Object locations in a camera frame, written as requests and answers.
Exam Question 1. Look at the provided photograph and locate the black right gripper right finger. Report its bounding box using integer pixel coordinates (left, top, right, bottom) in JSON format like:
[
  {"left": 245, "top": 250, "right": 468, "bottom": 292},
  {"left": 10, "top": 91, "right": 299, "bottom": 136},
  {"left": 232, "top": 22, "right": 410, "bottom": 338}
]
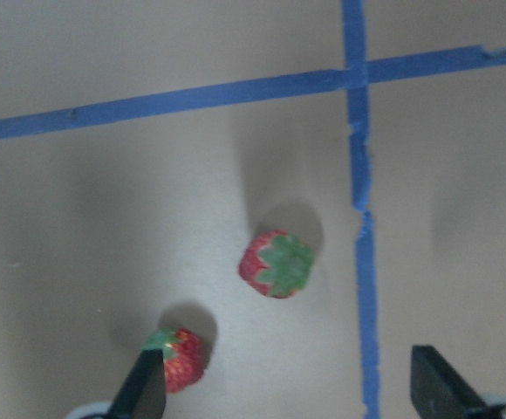
[{"left": 410, "top": 345, "right": 488, "bottom": 419}]

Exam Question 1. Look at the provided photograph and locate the strawberry with green top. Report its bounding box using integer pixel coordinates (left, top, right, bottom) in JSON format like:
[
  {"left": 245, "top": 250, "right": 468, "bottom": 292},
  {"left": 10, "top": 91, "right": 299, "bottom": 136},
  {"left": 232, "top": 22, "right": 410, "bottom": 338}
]
[{"left": 238, "top": 230, "right": 315, "bottom": 299}]

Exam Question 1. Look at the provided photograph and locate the red strawberry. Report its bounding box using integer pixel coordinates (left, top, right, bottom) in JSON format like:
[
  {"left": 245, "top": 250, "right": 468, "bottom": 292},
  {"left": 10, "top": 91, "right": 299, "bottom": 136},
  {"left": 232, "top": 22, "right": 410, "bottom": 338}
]
[{"left": 141, "top": 327, "right": 206, "bottom": 394}]

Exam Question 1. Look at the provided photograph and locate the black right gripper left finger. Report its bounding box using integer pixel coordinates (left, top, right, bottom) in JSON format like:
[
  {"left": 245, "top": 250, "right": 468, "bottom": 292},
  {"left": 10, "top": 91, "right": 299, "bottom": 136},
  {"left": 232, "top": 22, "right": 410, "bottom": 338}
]
[{"left": 107, "top": 349, "right": 167, "bottom": 419}]

